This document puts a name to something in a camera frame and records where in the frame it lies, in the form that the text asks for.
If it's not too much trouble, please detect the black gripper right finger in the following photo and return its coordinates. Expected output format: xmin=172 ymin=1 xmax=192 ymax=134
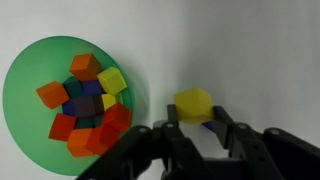
xmin=212 ymin=105 xmax=320 ymax=180

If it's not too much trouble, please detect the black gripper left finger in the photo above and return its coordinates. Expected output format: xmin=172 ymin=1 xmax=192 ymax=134
xmin=76 ymin=104 xmax=214 ymax=180

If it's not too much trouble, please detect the small blue block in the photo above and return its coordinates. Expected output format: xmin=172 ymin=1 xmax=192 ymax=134
xmin=201 ymin=121 xmax=216 ymax=132

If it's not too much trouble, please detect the red block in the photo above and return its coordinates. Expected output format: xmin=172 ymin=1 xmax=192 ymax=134
xmin=102 ymin=102 xmax=133 ymax=133
xmin=48 ymin=112 xmax=78 ymax=143
xmin=85 ymin=123 xmax=121 ymax=157

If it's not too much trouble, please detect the small yellow block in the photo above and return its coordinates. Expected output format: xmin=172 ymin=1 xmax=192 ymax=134
xmin=100 ymin=93 xmax=118 ymax=112

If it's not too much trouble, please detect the large yellow block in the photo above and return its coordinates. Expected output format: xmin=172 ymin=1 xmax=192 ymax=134
xmin=96 ymin=66 xmax=128 ymax=97

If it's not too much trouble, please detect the dark green block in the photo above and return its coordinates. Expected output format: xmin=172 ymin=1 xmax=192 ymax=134
xmin=62 ymin=76 xmax=84 ymax=100
xmin=74 ymin=116 xmax=96 ymax=131

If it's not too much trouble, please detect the orange block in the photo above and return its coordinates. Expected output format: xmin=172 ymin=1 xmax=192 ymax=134
xmin=68 ymin=53 xmax=103 ymax=82
xmin=66 ymin=128 xmax=95 ymax=159
xmin=35 ymin=80 xmax=71 ymax=111

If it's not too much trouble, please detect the dark purple block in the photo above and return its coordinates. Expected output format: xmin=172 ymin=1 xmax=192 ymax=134
xmin=73 ymin=95 xmax=105 ymax=118

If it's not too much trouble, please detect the green plastic bowl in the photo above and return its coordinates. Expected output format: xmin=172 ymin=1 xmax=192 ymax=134
xmin=2 ymin=35 xmax=136 ymax=177

